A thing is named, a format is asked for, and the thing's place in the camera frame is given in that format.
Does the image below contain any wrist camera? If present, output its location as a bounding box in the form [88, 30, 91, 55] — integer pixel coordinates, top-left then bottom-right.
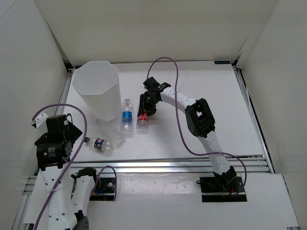
[143, 77, 171, 92]
[46, 115, 83, 141]

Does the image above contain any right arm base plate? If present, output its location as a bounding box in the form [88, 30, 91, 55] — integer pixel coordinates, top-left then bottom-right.
[196, 176, 247, 203]

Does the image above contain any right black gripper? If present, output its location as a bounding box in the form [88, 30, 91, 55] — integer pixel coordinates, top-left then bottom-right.
[138, 94, 160, 118]

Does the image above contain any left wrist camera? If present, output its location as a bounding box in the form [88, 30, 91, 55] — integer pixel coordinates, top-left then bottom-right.
[46, 115, 83, 141]

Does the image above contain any dark blue label bottle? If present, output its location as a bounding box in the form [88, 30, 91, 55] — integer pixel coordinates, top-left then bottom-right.
[84, 137, 114, 157]

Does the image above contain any blue label plastic bottle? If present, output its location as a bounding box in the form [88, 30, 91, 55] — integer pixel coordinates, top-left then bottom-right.
[121, 98, 134, 138]

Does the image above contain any aluminium frame rail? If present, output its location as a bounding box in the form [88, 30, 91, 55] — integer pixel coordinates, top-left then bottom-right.
[23, 155, 274, 199]

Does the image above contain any red label plastic bottle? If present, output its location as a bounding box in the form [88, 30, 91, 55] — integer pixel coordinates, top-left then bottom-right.
[137, 112, 149, 134]

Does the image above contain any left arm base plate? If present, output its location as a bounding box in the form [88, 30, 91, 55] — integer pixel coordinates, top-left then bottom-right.
[89, 177, 115, 201]

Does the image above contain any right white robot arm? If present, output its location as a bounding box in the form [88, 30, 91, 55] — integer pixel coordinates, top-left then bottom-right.
[138, 81, 237, 192]

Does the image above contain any white octagonal plastic bin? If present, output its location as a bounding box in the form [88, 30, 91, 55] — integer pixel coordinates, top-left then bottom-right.
[72, 61, 121, 121]

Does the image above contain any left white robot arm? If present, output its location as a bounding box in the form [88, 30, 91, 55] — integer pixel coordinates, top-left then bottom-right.
[32, 113, 101, 230]

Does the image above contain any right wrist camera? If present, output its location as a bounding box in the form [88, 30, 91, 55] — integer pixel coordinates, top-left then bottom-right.
[143, 77, 171, 92]

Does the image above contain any clear unlabelled plastic bottle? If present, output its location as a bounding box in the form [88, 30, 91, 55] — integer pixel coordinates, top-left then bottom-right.
[95, 119, 125, 147]

